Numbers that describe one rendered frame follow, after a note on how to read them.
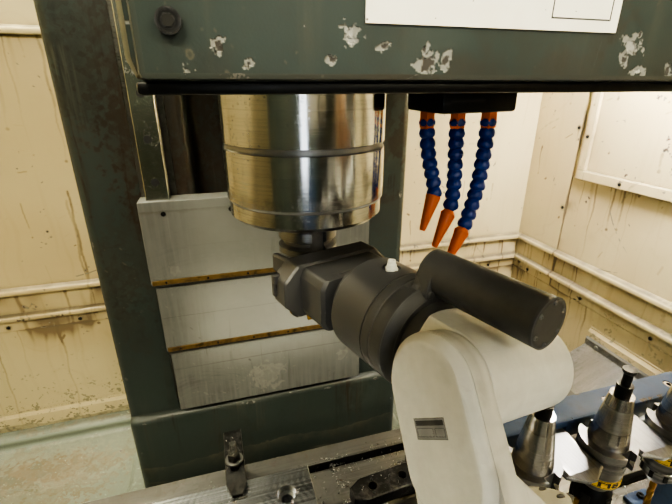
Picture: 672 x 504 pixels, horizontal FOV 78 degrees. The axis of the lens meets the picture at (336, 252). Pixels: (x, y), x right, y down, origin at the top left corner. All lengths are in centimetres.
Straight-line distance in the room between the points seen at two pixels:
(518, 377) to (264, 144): 26
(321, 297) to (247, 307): 61
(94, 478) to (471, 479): 134
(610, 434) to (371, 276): 38
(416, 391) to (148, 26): 24
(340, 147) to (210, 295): 65
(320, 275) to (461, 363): 17
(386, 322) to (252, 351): 76
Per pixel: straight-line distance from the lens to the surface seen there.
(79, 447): 163
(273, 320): 100
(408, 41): 24
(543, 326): 28
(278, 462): 97
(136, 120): 87
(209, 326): 99
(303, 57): 22
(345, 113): 36
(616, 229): 145
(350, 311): 33
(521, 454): 56
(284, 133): 36
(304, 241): 43
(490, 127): 48
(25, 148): 133
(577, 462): 61
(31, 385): 163
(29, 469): 164
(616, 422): 61
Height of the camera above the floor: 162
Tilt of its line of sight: 22 degrees down
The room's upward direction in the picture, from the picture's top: straight up
